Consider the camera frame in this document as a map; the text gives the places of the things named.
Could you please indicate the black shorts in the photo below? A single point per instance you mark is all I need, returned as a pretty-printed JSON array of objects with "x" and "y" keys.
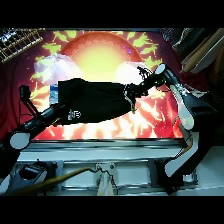
[{"x": 93, "y": 100}]

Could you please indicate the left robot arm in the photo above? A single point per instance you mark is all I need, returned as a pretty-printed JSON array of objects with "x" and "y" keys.
[{"x": 31, "y": 126}]

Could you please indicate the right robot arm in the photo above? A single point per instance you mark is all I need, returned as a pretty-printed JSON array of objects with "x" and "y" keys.
[{"x": 193, "y": 110}]

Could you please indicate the heap of clothes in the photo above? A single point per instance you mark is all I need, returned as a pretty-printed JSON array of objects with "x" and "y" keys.
[{"x": 200, "y": 45}]

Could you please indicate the checked shirt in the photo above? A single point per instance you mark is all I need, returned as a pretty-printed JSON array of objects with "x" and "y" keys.
[{"x": 16, "y": 41}]

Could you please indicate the silver frame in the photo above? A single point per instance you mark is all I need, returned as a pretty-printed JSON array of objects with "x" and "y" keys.
[{"x": 110, "y": 166}]

